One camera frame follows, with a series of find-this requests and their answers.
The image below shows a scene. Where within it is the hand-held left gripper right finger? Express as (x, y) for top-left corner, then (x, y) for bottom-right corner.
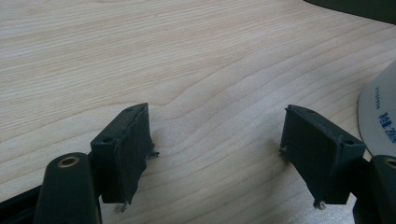
(278, 104), (367, 210)

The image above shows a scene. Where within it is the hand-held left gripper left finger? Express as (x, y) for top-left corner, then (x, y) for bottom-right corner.
(90, 102), (161, 213)

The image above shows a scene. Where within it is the white bottle with blue cap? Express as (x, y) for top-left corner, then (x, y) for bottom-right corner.
(358, 59), (396, 158)

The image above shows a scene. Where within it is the dark grey corner shelf rack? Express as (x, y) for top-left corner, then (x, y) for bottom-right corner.
(303, 0), (396, 25)

